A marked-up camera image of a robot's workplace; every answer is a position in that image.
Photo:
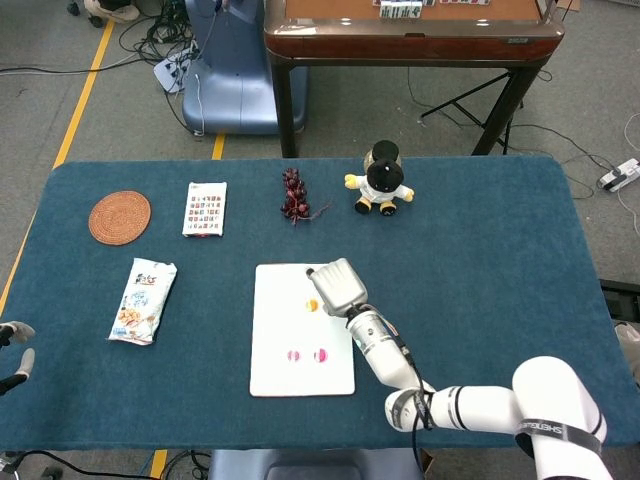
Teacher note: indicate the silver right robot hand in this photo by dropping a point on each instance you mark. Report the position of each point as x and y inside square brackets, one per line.
[342, 287]

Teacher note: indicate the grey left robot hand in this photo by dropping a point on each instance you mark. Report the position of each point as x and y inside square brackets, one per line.
[27, 362]

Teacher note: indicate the orange disc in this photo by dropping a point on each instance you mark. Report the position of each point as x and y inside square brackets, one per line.
[310, 305]

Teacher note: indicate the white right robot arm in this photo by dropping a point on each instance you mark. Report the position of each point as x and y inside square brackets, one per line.
[385, 360]

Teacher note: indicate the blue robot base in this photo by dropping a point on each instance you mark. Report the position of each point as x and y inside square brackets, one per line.
[230, 90]

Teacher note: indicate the white rectangular board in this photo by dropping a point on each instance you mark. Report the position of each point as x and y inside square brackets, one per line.
[280, 325]

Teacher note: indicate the dark red grape bunch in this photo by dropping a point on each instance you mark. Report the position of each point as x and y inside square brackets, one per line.
[295, 195]

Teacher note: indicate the black plush doll white coat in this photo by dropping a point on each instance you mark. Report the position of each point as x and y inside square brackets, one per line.
[382, 175]

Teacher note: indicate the white snack bag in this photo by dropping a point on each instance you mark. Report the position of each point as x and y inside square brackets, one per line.
[142, 300]

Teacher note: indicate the blue table cloth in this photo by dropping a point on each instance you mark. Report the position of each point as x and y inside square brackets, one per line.
[475, 250]

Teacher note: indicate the white printed card box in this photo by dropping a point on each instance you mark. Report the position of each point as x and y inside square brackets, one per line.
[204, 210]

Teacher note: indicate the brown woven round coaster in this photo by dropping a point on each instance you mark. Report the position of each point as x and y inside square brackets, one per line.
[120, 218]

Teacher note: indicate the grey-blue robot torso base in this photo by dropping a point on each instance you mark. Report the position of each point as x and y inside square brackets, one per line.
[310, 465]

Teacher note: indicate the brown mahjong table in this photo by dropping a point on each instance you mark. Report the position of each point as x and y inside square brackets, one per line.
[415, 47]

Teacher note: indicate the black box device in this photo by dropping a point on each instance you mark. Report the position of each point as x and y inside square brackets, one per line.
[622, 300]

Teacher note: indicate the mahjong tile row black print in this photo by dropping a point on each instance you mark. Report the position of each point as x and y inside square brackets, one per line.
[400, 11]

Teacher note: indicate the grey plastic bag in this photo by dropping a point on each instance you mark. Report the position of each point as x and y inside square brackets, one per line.
[630, 350]

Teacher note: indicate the white power strip black plug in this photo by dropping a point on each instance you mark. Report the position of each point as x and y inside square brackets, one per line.
[620, 175]

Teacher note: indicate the mahjong tile row red print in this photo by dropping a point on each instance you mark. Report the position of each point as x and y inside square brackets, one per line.
[465, 2]

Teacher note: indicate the seated person in black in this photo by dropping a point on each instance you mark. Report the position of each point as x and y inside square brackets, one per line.
[115, 12]

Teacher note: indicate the black wheeled stool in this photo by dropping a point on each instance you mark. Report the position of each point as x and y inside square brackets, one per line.
[74, 7]

